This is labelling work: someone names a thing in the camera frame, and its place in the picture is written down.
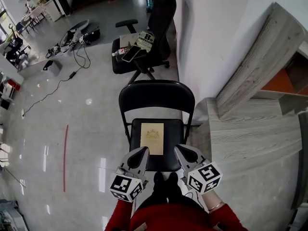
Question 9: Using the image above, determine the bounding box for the gold bracelet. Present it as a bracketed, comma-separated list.
[207, 201, 226, 212]

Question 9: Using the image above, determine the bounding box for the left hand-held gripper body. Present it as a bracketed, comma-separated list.
[109, 167, 149, 203]

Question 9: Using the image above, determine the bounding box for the grey wood-grain desk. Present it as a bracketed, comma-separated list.
[196, 97, 304, 231]

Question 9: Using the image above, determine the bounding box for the person's right leg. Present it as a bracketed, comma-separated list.
[167, 172, 205, 213]

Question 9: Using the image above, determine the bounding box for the black equipment bag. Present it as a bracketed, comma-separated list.
[83, 27, 101, 45]

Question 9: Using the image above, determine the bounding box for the black office chair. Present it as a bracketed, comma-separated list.
[111, 0, 178, 81]

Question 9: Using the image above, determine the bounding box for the red box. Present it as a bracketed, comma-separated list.
[8, 78, 22, 91]

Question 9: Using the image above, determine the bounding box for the black smartphone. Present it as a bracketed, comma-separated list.
[121, 46, 142, 63]

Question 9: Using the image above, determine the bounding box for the grey open carry case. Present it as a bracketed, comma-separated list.
[59, 19, 90, 49]

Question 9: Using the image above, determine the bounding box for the black swivel chair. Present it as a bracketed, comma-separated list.
[4, 36, 31, 65]

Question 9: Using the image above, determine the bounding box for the person's right forearm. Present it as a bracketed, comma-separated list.
[201, 190, 241, 228]

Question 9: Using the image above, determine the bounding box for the beige hardcover book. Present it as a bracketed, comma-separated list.
[140, 122, 165, 155]

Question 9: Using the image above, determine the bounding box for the person's red sweater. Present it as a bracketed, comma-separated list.
[129, 202, 248, 231]

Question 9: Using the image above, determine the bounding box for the red label bottle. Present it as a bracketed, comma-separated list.
[111, 47, 129, 57]

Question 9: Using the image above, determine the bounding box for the grey storage box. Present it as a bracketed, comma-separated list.
[42, 60, 63, 77]

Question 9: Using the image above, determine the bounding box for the black and white paperback book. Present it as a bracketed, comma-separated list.
[134, 31, 155, 52]

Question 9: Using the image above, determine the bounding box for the black folding chair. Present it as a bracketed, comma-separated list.
[118, 79, 196, 173]

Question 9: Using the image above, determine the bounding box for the black power cable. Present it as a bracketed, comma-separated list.
[22, 41, 91, 118]

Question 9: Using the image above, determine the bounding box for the red floor tape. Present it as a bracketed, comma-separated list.
[63, 125, 69, 193]

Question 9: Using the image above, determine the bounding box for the person's left forearm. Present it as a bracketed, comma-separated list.
[104, 198, 134, 231]

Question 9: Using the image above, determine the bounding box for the grey wooden desk hutch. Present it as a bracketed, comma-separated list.
[215, 1, 308, 120]

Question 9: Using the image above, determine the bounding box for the black floor device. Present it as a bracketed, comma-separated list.
[45, 43, 62, 59]

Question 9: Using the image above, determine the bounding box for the person's left leg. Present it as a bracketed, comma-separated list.
[137, 171, 168, 213]

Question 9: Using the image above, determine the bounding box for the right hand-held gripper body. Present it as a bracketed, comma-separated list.
[182, 158, 223, 195]

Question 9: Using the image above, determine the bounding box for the person's leg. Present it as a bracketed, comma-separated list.
[167, 172, 205, 213]
[137, 171, 168, 213]

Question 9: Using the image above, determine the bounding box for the flat grey board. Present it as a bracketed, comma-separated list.
[119, 34, 140, 48]

